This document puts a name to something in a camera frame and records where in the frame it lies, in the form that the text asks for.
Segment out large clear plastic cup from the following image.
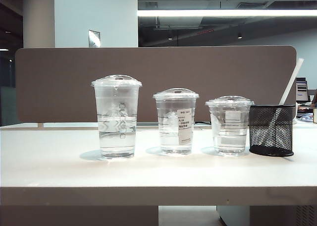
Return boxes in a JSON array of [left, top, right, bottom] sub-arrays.
[[90, 74, 143, 160]]

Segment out black mesh pen holder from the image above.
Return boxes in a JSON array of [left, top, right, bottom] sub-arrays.
[[249, 104, 297, 158]]

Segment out white paper-wrapped straw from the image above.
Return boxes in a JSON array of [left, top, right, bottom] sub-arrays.
[[267, 58, 305, 147]]

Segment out medium clear cup printed label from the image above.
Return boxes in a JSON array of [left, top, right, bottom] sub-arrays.
[[152, 88, 200, 156]]

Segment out small clear cup blank label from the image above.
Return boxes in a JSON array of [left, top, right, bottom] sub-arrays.
[[205, 95, 255, 157]]

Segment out brown desk partition panel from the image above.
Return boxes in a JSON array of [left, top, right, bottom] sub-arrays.
[[14, 45, 297, 124]]

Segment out long ceiling light strip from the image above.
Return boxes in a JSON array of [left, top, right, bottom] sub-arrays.
[[137, 9, 317, 17]]

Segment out brown under-desk panel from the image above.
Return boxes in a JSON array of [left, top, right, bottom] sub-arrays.
[[0, 205, 159, 226]]

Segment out computer monitor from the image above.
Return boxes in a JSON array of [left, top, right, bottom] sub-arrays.
[[296, 77, 309, 104]]

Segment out silver wall sign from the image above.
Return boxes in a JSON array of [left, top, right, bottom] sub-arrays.
[[88, 29, 101, 48]]

